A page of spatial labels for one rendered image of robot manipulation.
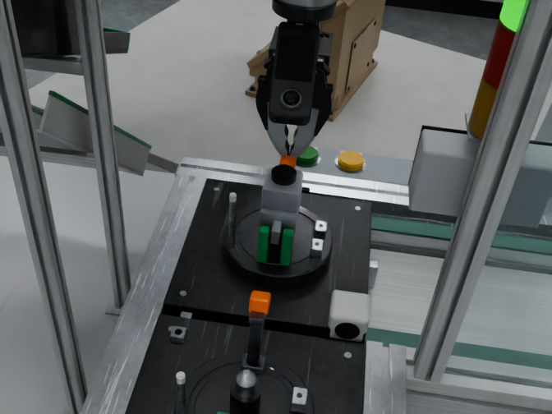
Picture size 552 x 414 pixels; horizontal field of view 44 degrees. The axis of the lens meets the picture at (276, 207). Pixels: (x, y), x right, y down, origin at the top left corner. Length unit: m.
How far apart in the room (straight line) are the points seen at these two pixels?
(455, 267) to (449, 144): 0.12
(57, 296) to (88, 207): 0.44
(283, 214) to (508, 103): 0.34
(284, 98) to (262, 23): 0.96
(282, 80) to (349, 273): 0.27
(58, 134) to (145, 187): 0.43
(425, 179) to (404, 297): 0.32
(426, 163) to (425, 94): 0.85
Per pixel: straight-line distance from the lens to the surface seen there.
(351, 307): 0.80
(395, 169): 1.06
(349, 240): 0.91
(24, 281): 1.03
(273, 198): 0.80
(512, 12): 0.56
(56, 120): 0.74
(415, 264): 0.98
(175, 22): 1.67
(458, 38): 3.78
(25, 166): 0.60
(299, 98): 0.73
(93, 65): 0.73
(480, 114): 0.60
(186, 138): 1.26
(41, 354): 0.94
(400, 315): 0.91
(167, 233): 0.92
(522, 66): 0.55
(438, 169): 0.63
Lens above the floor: 1.58
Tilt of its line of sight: 41 degrees down
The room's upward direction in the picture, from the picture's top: 5 degrees clockwise
